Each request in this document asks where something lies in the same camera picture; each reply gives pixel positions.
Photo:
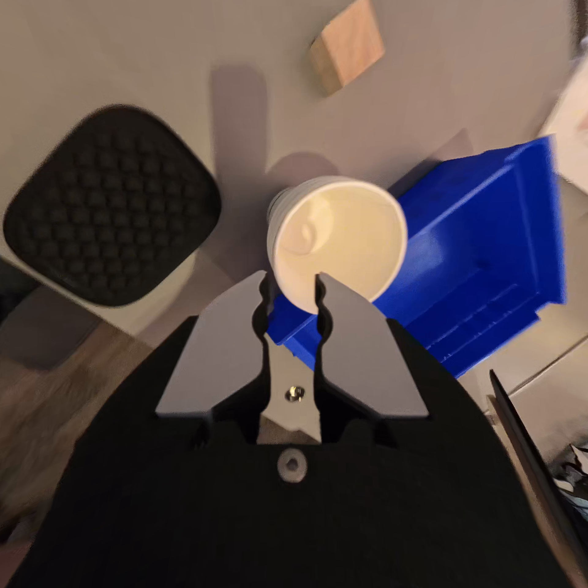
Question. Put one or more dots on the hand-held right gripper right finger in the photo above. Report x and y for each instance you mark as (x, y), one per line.
(372, 372)

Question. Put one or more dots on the metal table grommet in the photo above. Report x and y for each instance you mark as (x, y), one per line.
(294, 393)

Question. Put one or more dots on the grey fabric panel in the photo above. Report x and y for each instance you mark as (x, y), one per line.
(41, 335)

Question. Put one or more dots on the blue plastic bin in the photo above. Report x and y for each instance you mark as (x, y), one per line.
(482, 257)

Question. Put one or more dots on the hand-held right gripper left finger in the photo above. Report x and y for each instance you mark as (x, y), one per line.
(216, 363)

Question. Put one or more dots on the wooden cube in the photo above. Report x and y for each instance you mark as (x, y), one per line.
(353, 41)

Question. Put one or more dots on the black padded wrist rest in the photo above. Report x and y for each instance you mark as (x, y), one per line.
(110, 206)

